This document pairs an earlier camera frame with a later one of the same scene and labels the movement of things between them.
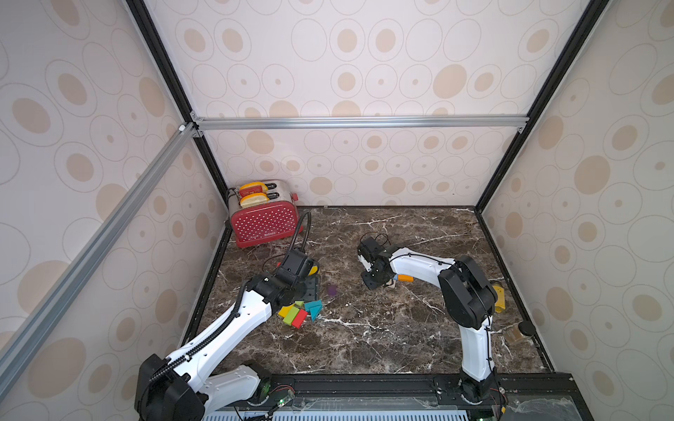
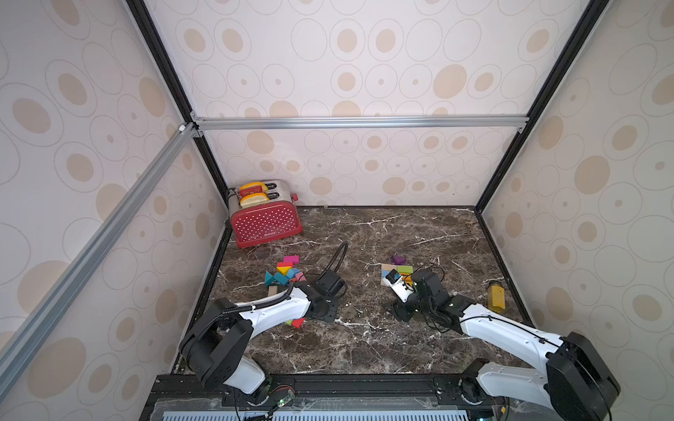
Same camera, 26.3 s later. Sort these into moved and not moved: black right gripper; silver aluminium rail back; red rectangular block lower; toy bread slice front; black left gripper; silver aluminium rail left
Moved: black right gripper; black left gripper
Not moved: red rectangular block lower; toy bread slice front; silver aluminium rail left; silver aluminium rail back
